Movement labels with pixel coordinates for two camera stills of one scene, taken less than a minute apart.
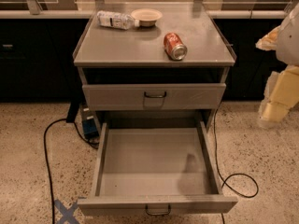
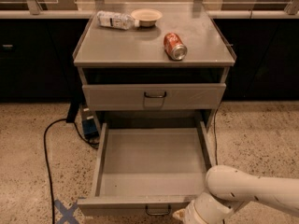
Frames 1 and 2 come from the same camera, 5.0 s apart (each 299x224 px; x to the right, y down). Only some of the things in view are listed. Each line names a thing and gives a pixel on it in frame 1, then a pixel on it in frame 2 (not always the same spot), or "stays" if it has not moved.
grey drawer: (156, 167) stays
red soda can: (175, 47) stays
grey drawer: (154, 96) stays
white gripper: (290, 42) -> (189, 213)
